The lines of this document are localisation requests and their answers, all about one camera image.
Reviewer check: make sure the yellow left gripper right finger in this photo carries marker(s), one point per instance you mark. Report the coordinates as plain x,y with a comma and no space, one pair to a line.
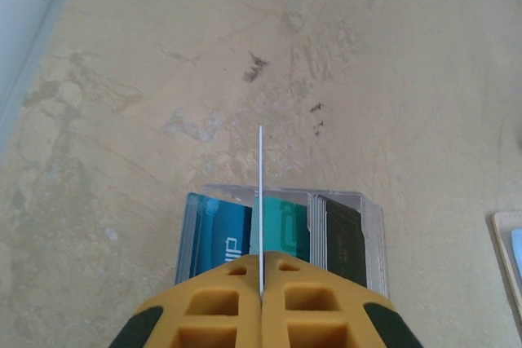
318,315

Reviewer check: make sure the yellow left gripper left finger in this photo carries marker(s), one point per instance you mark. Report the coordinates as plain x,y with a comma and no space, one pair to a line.
212,315

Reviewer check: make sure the clear plastic card box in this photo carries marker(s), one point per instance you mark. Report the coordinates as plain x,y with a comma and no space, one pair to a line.
377,242

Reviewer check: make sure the blue credit card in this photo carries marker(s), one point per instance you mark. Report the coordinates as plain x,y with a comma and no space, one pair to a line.
220,234
261,201

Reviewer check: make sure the beige leather card holder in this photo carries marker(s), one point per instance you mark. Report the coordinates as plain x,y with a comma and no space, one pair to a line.
502,234

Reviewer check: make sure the black VIP credit card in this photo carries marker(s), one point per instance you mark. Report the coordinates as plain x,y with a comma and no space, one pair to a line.
342,238

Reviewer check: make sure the teal credit card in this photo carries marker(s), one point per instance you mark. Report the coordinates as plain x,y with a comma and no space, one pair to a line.
285,221

